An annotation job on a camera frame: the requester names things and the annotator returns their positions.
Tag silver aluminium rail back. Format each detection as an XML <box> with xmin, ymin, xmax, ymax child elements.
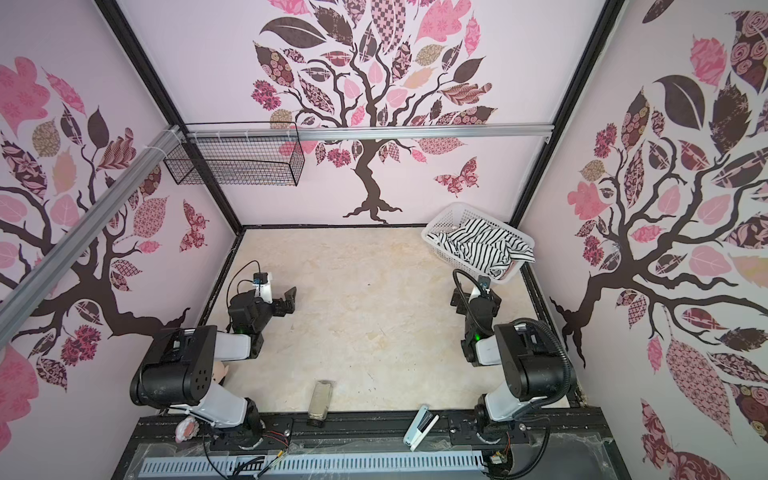
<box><xmin>186</xmin><ymin>123</ymin><xmax>554</xmax><ymax>141</ymax></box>

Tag white slotted cable duct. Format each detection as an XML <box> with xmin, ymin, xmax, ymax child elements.
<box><xmin>137</xmin><ymin>451</ymin><xmax>487</xmax><ymax>479</ymax></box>

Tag white green handheld device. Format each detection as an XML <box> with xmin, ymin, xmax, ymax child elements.
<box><xmin>403</xmin><ymin>405</ymin><xmax>440</xmax><ymax>451</ymax></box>

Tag silver aluminium rail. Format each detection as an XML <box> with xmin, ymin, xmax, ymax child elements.
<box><xmin>1</xmin><ymin>125</ymin><xmax>184</xmax><ymax>345</ymax></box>
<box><xmin>186</xmin><ymin>123</ymin><xmax>554</xmax><ymax>141</ymax></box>

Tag black white striped tank top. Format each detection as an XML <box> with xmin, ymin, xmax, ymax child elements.
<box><xmin>427</xmin><ymin>218</ymin><xmax>535</xmax><ymax>280</ymax></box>

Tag silver aluminium rail left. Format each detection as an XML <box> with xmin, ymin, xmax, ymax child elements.
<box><xmin>1</xmin><ymin>125</ymin><xmax>184</xmax><ymax>345</ymax></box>

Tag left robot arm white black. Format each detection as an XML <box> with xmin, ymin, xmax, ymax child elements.
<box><xmin>129</xmin><ymin>287</ymin><xmax>297</xmax><ymax>449</ymax></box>

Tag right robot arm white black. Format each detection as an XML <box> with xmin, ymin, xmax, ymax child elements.
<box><xmin>451</xmin><ymin>269</ymin><xmax>575</xmax><ymax>442</ymax></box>

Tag white plastic laundry basket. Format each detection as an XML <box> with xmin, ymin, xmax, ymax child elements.
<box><xmin>421</xmin><ymin>202</ymin><xmax>535</xmax><ymax>284</ymax></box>

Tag small pink round object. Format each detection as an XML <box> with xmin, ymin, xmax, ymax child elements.
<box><xmin>174</xmin><ymin>416</ymin><xmax>200</xmax><ymax>443</ymax></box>

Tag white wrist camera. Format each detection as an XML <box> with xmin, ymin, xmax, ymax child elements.
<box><xmin>252</xmin><ymin>272</ymin><xmax>273</xmax><ymax>304</ymax></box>
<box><xmin>469</xmin><ymin>275</ymin><xmax>491</xmax><ymax>300</ymax></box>

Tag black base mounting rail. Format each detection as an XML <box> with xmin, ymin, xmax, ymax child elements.
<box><xmin>120</xmin><ymin>407</ymin><xmax>612</xmax><ymax>465</ymax></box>

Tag cartoon face plush toy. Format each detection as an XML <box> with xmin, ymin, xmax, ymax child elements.
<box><xmin>212</xmin><ymin>360</ymin><xmax>230</xmax><ymax>385</ymax></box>

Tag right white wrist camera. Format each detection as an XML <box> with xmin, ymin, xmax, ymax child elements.
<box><xmin>469</xmin><ymin>275</ymin><xmax>491</xmax><ymax>300</ymax></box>

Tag black wire mesh basket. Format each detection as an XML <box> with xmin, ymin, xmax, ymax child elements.
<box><xmin>164</xmin><ymin>120</ymin><xmax>305</xmax><ymax>187</ymax></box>

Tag small tan rectangular device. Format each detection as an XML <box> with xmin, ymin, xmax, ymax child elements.
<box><xmin>307</xmin><ymin>380</ymin><xmax>333</xmax><ymax>428</ymax></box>

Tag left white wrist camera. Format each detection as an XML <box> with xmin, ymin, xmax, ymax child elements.
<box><xmin>252</xmin><ymin>272</ymin><xmax>273</xmax><ymax>304</ymax></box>

